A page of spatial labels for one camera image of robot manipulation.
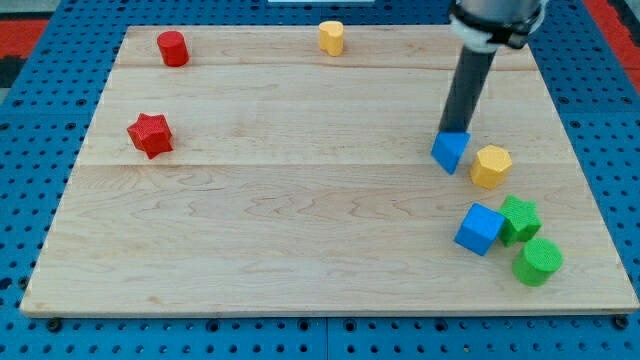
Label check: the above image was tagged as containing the yellow hexagon block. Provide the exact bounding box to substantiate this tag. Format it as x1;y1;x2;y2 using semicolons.
470;145;513;189

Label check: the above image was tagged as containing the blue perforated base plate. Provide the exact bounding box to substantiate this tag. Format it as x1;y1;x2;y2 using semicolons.
1;0;639;359

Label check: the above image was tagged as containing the blue triangle block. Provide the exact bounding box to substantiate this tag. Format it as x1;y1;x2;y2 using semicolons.
431;132;471;175

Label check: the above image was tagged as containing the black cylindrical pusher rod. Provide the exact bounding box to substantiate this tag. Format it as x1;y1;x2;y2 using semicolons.
438;46;495;133

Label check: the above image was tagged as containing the green cylinder block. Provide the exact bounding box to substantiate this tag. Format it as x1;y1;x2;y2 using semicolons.
512;238;564;287

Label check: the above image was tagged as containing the light wooden board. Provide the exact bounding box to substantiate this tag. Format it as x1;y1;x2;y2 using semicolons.
21;26;639;318

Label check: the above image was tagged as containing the red cylinder block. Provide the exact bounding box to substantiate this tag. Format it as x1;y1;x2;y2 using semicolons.
156;30;189;67

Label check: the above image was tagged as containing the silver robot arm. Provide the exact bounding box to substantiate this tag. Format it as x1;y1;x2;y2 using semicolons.
449;0;548;53

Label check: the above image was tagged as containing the green star block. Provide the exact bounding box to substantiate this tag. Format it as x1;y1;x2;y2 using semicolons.
499;194;542;247

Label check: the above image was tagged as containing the yellow heart block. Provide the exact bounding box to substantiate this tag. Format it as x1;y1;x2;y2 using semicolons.
318;20;344;57

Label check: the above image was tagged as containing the blue cube block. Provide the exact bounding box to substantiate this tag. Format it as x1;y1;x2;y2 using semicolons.
454;203;505;256

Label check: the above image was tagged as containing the red star block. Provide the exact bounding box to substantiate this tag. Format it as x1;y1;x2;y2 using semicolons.
127;113;173;159

